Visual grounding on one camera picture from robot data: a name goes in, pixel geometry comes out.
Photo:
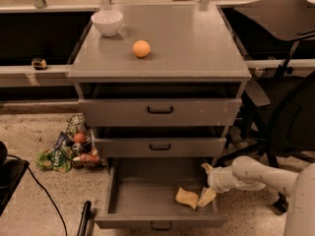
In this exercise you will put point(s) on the white bowl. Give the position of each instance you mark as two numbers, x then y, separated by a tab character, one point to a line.
108	22

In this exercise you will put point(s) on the grey middle drawer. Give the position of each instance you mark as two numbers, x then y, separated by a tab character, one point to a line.
160	147

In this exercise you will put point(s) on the green snack bag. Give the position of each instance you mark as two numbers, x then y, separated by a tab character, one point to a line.
52	159

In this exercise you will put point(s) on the yellow sponge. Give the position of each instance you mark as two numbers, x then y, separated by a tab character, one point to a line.
187	198

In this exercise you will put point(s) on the red tomato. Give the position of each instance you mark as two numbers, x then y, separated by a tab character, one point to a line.
80	138

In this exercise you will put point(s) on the grey top drawer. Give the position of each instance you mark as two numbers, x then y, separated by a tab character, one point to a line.
159	112

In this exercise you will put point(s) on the black device on left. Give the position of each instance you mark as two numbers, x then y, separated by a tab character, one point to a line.
11	173

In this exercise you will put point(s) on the grey drawer cabinet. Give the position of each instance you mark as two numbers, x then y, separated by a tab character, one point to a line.
193	56

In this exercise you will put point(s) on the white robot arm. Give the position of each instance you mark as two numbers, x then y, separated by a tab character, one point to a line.
248	174

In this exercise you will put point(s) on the grey shelf rail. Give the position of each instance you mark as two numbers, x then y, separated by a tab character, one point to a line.
28	76

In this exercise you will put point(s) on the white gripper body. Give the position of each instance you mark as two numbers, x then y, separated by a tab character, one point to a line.
215	178

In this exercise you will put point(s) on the grey drawer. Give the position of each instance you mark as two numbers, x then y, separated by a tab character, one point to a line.
159	112
141	194
160	147

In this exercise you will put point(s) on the grey bottom drawer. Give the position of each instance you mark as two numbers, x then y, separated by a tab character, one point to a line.
141	194

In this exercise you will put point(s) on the black office chair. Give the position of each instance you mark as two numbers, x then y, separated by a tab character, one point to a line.
277	111

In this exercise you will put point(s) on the yellow black tape measure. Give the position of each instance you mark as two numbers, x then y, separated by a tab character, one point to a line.
39	63

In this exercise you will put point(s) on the black bar on floor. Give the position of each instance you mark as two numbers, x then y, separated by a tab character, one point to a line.
84	218

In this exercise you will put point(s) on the orange fruit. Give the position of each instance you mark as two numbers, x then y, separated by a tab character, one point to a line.
141	49

